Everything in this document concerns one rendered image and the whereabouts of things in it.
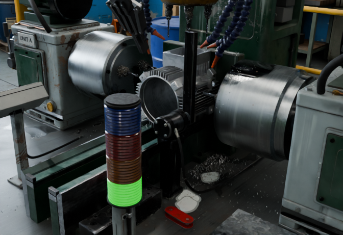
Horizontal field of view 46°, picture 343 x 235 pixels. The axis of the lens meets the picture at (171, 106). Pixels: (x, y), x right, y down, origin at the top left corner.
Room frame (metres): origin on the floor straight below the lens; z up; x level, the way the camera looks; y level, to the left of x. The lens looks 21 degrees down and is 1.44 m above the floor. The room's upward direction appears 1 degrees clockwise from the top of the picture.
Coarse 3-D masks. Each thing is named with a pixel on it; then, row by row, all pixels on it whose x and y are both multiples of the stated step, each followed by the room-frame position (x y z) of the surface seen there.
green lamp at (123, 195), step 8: (112, 184) 0.59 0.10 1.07; (136, 184) 0.59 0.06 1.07; (112, 192) 0.59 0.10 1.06; (120, 192) 0.58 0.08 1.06; (128, 192) 0.58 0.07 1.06; (136, 192) 0.59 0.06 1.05; (112, 200) 0.59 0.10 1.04; (120, 200) 0.58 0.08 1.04; (128, 200) 0.58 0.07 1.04; (136, 200) 0.59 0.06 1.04
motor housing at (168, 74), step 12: (156, 72) 1.15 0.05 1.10; (168, 72) 1.15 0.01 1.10; (180, 72) 1.17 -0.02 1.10; (144, 84) 1.19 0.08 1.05; (156, 84) 1.25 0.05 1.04; (168, 84) 1.12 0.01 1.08; (204, 84) 1.18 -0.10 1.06; (216, 84) 1.24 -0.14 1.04; (144, 96) 1.21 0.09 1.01; (156, 96) 1.25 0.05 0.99; (168, 96) 1.29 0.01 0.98; (180, 96) 1.09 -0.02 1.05; (204, 96) 1.17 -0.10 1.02; (144, 108) 1.19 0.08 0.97; (156, 108) 1.22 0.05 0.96; (168, 108) 1.25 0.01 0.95; (180, 108) 1.09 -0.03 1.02; (204, 108) 1.19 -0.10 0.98
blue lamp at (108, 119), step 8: (104, 104) 0.61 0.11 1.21; (112, 112) 0.58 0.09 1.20; (120, 112) 0.58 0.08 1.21; (128, 112) 0.58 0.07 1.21; (136, 112) 0.59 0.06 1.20; (112, 120) 0.59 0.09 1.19; (120, 120) 0.58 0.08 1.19; (128, 120) 0.58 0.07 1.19; (136, 120) 0.59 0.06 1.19; (112, 128) 0.58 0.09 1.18; (120, 128) 0.58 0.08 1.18; (128, 128) 0.58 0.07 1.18; (136, 128) 0.59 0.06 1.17
